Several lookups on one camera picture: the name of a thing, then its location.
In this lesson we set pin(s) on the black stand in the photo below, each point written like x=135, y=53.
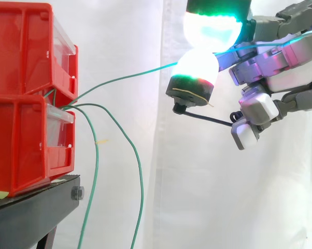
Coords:
x=29, y=212

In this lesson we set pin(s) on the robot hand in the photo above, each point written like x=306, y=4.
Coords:
x=288, y=59

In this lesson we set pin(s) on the red bin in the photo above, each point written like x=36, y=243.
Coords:
x=18, y=142
x=21, y=46

